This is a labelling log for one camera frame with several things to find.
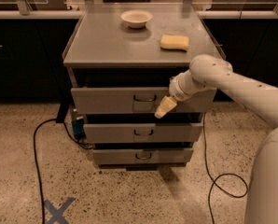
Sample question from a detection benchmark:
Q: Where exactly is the black cable left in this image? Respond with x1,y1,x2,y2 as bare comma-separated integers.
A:
32,118,93,224

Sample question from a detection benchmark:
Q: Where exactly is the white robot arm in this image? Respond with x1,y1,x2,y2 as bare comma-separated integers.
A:
155,54,278,224

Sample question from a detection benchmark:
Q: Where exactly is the yellow sponge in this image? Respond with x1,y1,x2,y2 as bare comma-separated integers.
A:
160,35,189,51

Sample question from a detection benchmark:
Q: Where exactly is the grey middle drawer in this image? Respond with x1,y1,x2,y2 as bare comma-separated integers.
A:
84,123,202,143

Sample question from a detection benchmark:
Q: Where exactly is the grey drawer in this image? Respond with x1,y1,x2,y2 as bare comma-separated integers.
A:
93,148,193,165
71,87,215,114
84,123,202,143

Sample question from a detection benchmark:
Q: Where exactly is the grey top drawer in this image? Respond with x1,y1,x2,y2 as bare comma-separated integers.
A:
71,87,215,114

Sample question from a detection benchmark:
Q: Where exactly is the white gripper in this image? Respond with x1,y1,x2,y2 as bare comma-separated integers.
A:
155,71,197,119

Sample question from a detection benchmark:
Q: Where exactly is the blue tape cross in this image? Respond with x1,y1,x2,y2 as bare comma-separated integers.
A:
44,197,75,224

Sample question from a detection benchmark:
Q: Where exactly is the black cable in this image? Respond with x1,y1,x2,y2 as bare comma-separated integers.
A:
202,112,249,224
32,118,93,224

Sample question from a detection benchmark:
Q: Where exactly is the grey bottom drawer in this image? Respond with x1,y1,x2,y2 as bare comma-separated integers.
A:
93,148,193,165

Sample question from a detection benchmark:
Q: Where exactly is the grey drawer cabinet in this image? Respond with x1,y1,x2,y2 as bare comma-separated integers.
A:
63,3,219,169

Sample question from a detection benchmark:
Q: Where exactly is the blue power box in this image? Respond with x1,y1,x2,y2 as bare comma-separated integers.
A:
71,107,86,140

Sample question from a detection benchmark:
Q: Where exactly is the black cable right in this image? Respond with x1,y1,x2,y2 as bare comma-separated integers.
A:
202,112,249,224

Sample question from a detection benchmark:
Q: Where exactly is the white bowl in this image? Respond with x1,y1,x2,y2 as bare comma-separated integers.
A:
120,9,153,29

